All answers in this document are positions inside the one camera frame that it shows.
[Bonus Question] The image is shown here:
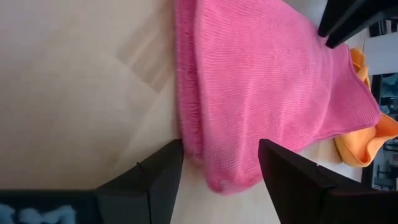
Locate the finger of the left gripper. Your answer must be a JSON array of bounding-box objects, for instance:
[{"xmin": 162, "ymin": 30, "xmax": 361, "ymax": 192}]
[
  {"xmin": 325, "ymin": 0, "xmax": 398, "ymax": 50},
  {"xmin": 317, "ymin": 0, "xmax": 369, "ymax": 39}
]

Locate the pink microfiber towel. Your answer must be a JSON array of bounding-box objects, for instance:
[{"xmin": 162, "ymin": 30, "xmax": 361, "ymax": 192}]
[{"xmin": 174, "ymin": 0, "xmax": 382, "ymax": 195}]

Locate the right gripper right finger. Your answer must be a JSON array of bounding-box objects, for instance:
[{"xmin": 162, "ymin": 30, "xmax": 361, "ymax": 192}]
[{"xmin": 257, "ymin": 138, "xmax": 398, "ymax": 224}]

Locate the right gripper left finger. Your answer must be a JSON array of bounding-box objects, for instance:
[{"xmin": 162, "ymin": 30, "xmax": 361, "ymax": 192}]
[{"xmin": 0, "ymin": 139, "xmax": 185, "ymax": 224}]

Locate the orange microfiber towel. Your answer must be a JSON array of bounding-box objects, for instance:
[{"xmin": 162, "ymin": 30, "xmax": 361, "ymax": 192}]
[{"xmin": 333, "ymin": 47, "xmax": 398, "ymax": 169}]

